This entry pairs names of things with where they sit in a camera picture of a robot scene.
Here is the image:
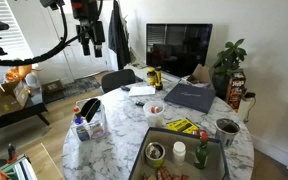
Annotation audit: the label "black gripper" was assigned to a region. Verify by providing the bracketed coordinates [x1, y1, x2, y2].
[75, 19, 107, 58]

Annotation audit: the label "orange plush toy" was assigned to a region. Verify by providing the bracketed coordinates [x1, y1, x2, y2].
[4, 64, 42, 83]

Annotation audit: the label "clear storage cup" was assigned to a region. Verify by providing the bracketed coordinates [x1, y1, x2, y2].
[142, 100, 166, 129]

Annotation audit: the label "dark hanging jacket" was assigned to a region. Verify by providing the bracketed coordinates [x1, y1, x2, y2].
[107, 0, 132, 71]

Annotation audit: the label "dark grey chair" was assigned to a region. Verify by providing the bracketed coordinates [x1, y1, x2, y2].
[100, 68, 137, 95]

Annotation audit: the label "grey patterned rug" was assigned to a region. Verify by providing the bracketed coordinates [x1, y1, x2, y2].
[41, 75, 102, 104]

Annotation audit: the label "small brown cardboard box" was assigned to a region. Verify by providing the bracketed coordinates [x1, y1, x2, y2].
[40, 78, 65, 95]

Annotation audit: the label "black curved headband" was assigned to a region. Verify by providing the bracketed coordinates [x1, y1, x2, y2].
[80, 97, 102, 123]

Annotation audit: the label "white paper pad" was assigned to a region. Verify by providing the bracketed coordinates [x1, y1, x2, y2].
[128, 85, 157, 98]

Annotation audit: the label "yellow lidded bottle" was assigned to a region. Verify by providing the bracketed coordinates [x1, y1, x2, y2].
[146, 67, 157, 87]

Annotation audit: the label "black and yellow bottle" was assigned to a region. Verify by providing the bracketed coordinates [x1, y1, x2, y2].
[154, 65, 164, 91]

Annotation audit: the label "clear plastic organizer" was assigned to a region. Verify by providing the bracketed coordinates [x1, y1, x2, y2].
[70, 97, 109, 143]

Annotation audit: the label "blue capped white bottle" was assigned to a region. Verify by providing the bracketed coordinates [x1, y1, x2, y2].
[73, 116, 92, 142]

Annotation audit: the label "black flat screen television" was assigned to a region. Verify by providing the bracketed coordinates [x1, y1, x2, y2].
[145, 23, 214, 79]

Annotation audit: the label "open cardboard box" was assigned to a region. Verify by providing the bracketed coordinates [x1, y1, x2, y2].
[0, 79, 31, 116]

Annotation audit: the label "black low table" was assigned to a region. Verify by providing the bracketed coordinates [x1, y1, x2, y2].
[0, 94, 51, 135]

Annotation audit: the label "dark blue flat box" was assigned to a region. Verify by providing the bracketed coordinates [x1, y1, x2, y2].
[163, 82, 217, 115]

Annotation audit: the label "brown paper bag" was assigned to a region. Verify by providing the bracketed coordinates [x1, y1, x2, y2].
[186, 63, 212, 85]

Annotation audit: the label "yellow booklet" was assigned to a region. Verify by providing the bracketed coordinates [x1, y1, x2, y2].
[165, 117, 200, 135]

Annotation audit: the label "open tin can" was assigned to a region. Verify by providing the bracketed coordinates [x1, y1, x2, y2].
[144, 141, 167, 169]

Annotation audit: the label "white pill bottle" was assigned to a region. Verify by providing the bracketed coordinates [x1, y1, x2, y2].
[172, 140, 187, 166]

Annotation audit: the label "green potted plant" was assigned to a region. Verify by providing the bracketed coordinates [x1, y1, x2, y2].
[211, 38, 248, 100]

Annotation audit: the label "red snack packets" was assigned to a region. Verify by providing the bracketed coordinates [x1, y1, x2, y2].
[141, 166, 191, 180]

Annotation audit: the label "red jenga box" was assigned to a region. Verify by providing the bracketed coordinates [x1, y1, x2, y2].
[225, 71, 247, 113]

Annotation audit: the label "green bottle red cap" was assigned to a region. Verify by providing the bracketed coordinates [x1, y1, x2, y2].
[193, 131, 211, 170]

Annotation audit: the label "grey cardboard box tray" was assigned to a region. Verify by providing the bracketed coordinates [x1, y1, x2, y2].
[127, 126, 231, 180]

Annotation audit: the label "grey metal pot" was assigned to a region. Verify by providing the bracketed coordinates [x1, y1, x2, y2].
[214, 117, 241, 148]

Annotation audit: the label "black corrugated cable hose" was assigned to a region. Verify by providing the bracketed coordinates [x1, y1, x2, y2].
[0, 3, 100, 67]

